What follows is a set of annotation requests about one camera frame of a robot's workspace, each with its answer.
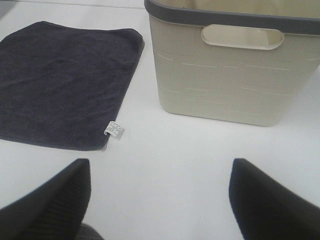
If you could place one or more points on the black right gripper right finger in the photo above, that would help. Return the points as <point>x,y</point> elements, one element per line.
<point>266,210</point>

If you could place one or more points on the beige basket grey rim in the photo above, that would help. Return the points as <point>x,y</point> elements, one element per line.
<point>240,61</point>

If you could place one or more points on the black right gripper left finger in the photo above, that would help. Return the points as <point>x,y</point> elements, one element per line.
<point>54,210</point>

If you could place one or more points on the dark grey towel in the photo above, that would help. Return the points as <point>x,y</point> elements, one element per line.
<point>60,86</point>

